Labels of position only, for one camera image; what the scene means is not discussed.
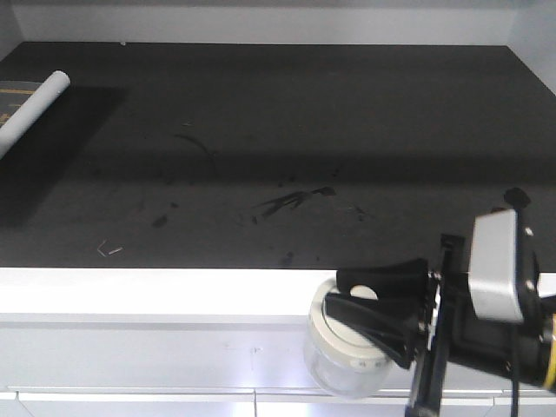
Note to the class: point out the white rolled paper tube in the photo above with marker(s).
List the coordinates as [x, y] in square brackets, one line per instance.
[48, 91]

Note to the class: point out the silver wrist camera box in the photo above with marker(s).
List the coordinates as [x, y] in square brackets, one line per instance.
[492, 271]

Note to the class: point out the glass jar with cream lid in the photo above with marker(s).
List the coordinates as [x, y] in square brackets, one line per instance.
[341, 362]

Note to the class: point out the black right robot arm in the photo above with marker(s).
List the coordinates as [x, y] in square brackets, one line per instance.
[429, 319]

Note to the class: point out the dark printed sheet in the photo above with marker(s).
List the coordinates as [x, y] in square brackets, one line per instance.
[13, 95]

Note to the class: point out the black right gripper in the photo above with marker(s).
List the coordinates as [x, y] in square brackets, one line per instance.
[511, 351]

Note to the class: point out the white cabinet drawer front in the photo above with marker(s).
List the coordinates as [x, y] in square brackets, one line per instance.
[266, 402]

